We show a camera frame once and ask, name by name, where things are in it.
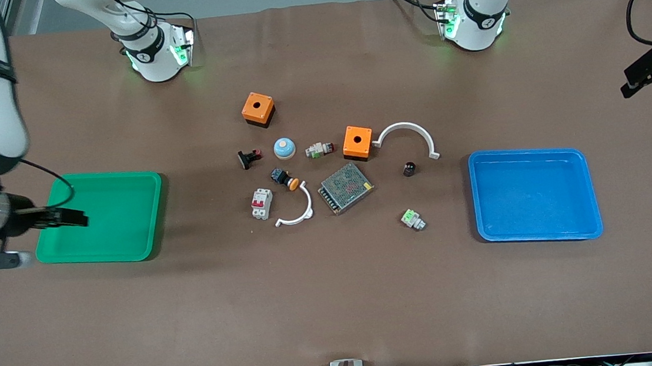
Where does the brown table mat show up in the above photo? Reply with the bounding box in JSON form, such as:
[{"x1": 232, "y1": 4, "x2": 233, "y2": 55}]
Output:
[{"x1": 0, "y1": 0, "x2": 652, "y2": 366}]

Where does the white red green switch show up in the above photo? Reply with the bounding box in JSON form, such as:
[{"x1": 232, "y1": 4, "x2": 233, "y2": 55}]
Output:
[{"x1": 305, "y1": 140, "x2": 336, "y2": 159}]

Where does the black right arm base cable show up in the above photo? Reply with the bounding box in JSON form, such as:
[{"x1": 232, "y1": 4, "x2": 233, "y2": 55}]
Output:
[{"x1": 103, "y1": 0, "x2": 198, "y2": 49}]

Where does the white red circuit breaker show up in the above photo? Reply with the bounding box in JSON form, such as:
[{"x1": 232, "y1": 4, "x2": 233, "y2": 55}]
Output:
[{"x1": 249, "y1": 187, "x2": 275, "y2": 221}]

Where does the aluminium frame profile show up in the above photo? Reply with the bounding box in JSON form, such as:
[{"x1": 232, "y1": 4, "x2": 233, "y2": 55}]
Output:
[{"x1": 0, "y1": 0, "x2": 25, "y2": 38}]

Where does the blue dome push button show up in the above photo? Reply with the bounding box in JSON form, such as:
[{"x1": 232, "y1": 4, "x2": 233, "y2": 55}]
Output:
[{"x1": 273, "y1": 137, "x2": 298, "y2": 161}]

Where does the orange black emergency button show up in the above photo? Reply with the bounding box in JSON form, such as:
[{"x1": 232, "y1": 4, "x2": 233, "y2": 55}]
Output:
[{"x1": 269, "y1": 166, "x2": 301, "y2": 193}]

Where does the orange button box upper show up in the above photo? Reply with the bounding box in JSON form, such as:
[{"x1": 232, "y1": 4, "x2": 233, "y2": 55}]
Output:
[{"x1": 240, "y1": 90, "x2": 278, "y2": 131}]

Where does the large white curved bracket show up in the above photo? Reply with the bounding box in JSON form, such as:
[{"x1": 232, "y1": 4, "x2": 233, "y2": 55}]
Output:
[{"x1": 370, "y1": 119, "x2": 442, "y2": 166}]

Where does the small white curved bracket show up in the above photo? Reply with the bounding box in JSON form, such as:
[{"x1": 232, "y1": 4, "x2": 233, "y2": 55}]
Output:
[{"x1": 272, "y1": 183, "x2": 315, "y2": 228}]

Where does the green plastic tray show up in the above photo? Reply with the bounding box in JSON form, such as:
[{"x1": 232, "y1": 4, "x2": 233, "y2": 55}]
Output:
[{"x1": 29, "y1": 166, "x2": 169, "y2": 271}]

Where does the metal mesh power supply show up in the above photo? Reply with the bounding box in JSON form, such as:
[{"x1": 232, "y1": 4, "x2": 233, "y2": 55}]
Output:
[{"x1": 316, "y1": 161, "x2": 377, "y2": 217}]

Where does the orange button box black base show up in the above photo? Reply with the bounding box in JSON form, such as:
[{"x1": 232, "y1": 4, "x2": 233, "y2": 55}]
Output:
[{"x1": 340, "y1": 123, "x2": 376, "y2": 163}]

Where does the green white contact block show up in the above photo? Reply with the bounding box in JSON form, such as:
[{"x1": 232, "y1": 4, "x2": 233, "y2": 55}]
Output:
[{"x1": 400, "y1": 207, "x2": 427, "y2": 233}]

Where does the blue plastic tray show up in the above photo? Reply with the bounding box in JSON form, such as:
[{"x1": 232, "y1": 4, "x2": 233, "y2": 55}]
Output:
[{"x1": 467, "y1": 140, "x2": 605, "y2": 250}]

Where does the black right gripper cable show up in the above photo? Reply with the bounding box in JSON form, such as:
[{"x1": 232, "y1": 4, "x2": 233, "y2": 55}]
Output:
[{"x1": 0, "y1": 155, "x2": 76, "y2": 213}]

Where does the black red switch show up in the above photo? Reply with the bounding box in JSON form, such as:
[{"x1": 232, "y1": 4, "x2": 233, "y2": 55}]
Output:
[{"x1": 237, "y1": 148, "x2": 263, "y2": 170}]

